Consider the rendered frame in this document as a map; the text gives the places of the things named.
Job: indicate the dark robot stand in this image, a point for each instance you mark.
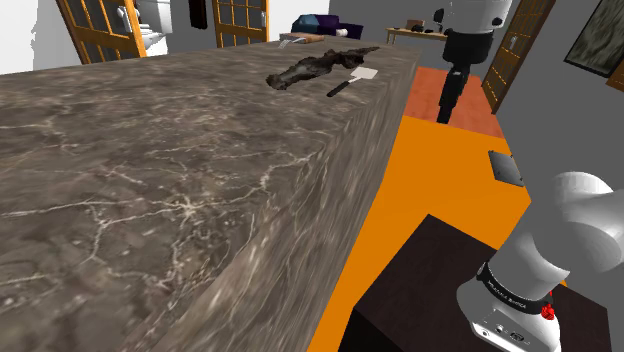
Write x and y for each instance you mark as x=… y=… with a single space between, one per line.
x=419 y=292

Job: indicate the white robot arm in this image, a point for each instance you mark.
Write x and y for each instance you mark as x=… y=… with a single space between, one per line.
x=538 y=253

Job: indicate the wooden cutting board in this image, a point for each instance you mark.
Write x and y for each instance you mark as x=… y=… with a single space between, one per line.
x=304 y=37

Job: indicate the light wooden side table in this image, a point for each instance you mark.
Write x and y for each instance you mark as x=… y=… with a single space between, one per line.
x=414 y=33

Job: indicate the dark purple sofa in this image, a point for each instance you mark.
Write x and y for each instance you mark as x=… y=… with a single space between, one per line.
x=331 y=24

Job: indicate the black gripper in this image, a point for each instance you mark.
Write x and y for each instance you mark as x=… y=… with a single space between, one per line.
x=463 y=48

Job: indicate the dark crumpled cloth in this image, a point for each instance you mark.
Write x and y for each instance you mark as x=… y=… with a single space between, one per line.
x=312 y=68

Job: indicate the orange wooden glazed door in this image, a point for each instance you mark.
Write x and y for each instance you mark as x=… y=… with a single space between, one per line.
x=239 y=22
x=100 y=34
x=516 y=53

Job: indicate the grey square panel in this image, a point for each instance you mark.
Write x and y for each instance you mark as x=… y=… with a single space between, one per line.
x=506 y=168

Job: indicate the white bathroom fixture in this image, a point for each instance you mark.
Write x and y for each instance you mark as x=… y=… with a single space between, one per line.
x=156 y=19

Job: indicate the silver fork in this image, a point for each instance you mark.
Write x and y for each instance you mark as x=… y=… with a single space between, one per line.
x=284 y=44

